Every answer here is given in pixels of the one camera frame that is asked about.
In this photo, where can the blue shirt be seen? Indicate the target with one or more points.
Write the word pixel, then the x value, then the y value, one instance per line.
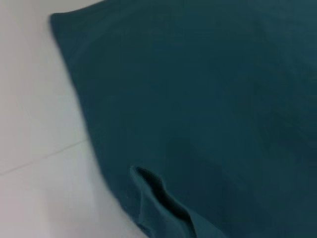
pixel 198 99

